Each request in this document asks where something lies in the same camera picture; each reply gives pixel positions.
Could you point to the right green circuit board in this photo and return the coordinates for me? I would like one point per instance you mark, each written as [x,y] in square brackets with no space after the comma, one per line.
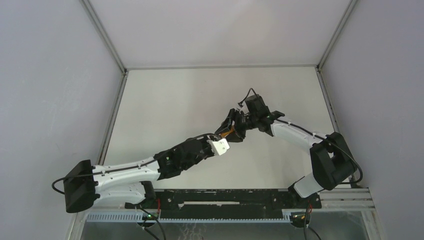
[300,218]

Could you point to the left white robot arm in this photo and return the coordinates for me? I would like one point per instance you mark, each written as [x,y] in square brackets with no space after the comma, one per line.
[87,185]

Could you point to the white slotted cable duct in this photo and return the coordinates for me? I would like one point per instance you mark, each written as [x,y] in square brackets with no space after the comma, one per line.
[136,217]

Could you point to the green circuit board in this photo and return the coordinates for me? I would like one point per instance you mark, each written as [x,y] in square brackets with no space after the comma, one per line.
[149,217]
[300,218]

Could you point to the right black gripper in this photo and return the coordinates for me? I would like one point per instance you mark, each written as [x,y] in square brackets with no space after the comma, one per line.
[226,124]

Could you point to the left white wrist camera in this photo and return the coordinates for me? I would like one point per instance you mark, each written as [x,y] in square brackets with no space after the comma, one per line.
[219,147]

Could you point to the left green circuit board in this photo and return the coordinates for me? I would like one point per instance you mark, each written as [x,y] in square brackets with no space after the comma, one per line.
[149,217]

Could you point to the orange faucet body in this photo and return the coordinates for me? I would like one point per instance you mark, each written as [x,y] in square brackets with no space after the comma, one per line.
[228,132]

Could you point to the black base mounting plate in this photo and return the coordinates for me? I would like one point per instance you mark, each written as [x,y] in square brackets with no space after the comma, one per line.
[233,203]

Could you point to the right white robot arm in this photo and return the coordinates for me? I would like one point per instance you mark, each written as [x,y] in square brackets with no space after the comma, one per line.
[331,159]

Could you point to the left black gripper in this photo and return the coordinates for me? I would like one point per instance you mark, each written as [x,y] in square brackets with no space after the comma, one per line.
[208,145]

